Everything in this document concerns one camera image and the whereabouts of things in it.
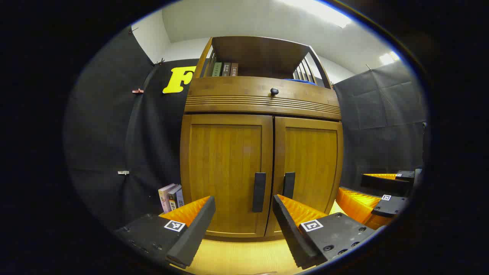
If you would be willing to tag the blue grey book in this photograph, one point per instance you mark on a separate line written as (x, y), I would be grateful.
(180, 198)

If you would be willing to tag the black round drawer knob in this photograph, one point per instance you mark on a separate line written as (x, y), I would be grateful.
(274, 91)

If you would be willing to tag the dark brown book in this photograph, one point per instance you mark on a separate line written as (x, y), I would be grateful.
(227, 69)

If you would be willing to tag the dark book with yellow print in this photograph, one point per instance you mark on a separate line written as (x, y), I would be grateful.
(173, 199)

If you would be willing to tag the wooden double-door shoe cabinet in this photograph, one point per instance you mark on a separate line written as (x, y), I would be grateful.
(259, 53)

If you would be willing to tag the wooden cabinet door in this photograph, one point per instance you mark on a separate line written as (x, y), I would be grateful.
(225, 172)
(311, 164)

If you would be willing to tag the small ceiling light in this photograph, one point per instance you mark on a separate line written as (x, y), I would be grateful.
(387, 58)

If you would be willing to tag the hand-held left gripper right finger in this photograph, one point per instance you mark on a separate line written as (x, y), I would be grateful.
(290, 236)

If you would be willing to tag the reddish brown book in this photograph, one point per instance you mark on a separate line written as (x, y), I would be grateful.
(234, 69)

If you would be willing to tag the blue cloth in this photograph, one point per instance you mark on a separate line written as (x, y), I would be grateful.
(301, 81)

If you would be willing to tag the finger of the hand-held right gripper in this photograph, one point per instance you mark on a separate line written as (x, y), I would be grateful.
(391, 207)
(386, 185)

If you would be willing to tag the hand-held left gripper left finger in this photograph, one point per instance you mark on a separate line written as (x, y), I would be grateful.
(195, 233)

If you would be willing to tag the dark clip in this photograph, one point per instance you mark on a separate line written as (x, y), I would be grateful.
(159, 61)

